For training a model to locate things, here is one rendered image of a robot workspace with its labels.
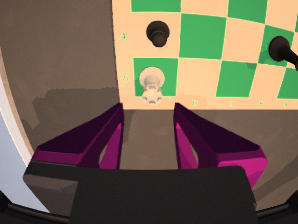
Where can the green and cream chessboard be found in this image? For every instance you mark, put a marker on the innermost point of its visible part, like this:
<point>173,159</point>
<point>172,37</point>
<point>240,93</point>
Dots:
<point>216,56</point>

